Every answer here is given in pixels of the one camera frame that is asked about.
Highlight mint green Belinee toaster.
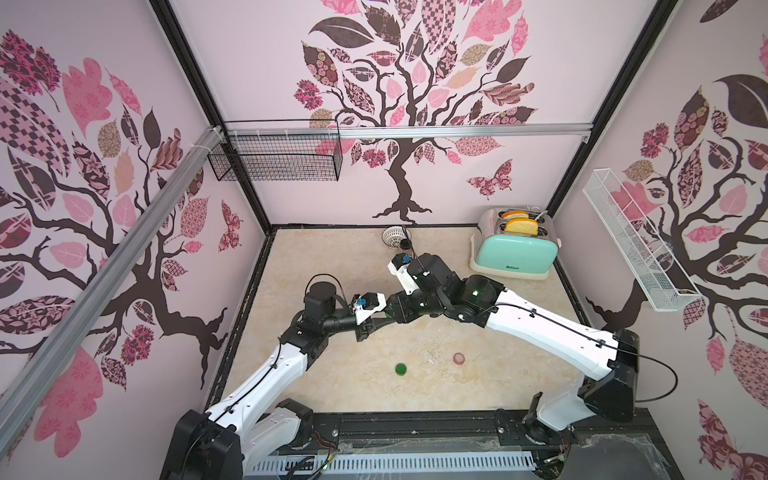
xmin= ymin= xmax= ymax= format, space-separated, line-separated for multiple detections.
xmin=469 ymin=207 xmax=561 ymax=280

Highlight white slotted cable duct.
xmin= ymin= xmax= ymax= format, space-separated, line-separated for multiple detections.
xmin=246 ymin=451 xmax=536 ymax=478

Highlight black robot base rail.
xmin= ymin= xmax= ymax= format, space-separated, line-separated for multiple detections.
xmin=312 ymin=409 xmax=660 ymax=451

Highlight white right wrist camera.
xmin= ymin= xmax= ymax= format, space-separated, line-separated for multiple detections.
xmin=388 ymin=253 xmax=429 ymax=295

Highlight orange toast slice back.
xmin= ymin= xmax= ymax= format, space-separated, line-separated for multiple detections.
xmin=499 ymin=210 xmax=530 ymax=220

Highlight aluminium rail wall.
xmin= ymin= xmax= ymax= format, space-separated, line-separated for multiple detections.
xmin=228 ymin=123 xmax=593 ymax=140
xmin=1 ymin=126 xmax=223 ymax=455

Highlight aluminium rail left wall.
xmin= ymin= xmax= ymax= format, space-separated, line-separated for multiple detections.
xmin=1 ymin=126 xmax=223 ymax=455

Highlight black wire wall basket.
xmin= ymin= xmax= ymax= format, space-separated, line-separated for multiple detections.
xmin=208 ymin=119 xmax=343 ymax=182

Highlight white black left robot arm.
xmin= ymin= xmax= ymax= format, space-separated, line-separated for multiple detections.
xmin=160 ymin=282 xmax=386 ymax=479

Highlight white wire wall shelf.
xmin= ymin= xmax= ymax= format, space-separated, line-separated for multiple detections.
xmin=582 ymin=168 xmax=703 ymax=312

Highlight aluminium rail back wall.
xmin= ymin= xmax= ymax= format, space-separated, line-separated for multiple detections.
xmin=228 ymin=123 xmax=593 ymax=140

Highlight yellow toast slice front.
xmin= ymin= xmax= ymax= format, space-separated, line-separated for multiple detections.
xmin=504 ymin=218 xmax=539 ymax=236

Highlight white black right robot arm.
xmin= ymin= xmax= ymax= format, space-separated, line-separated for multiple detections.
xmin=379 ymin=275 xmax=639 ymax=436

